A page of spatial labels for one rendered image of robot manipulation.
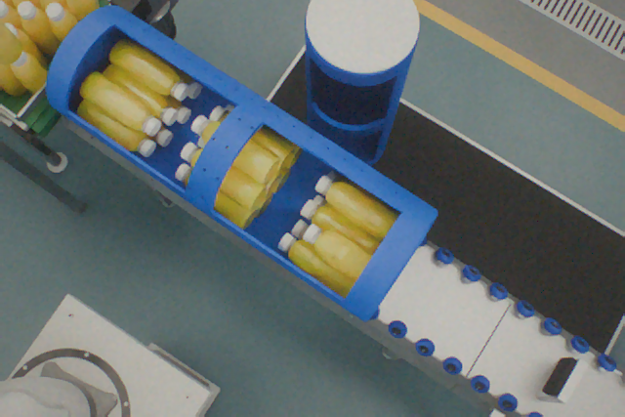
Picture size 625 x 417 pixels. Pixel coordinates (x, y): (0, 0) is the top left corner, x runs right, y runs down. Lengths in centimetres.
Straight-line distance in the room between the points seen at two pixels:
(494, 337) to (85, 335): 93
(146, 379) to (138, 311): 111
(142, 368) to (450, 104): 171
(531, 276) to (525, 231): 16
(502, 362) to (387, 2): 91
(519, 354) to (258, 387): 115
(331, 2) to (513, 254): 120
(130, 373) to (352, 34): 94
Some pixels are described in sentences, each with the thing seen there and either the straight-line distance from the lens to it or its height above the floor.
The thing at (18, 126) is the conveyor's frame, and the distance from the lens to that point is 200.
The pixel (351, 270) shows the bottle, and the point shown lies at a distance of 152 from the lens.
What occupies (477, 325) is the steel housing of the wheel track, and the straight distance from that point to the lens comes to 176.
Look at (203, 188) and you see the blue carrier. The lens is 153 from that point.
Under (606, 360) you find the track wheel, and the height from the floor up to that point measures 97.
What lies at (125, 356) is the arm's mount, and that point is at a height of 105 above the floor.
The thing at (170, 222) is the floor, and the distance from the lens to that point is 275.
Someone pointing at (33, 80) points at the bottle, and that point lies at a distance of 190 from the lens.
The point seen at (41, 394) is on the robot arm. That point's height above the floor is 129.
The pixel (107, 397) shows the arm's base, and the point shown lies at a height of 107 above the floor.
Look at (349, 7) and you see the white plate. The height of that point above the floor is 104.
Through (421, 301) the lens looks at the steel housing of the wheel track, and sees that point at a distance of 174.
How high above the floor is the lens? 264
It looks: 75 degrees down
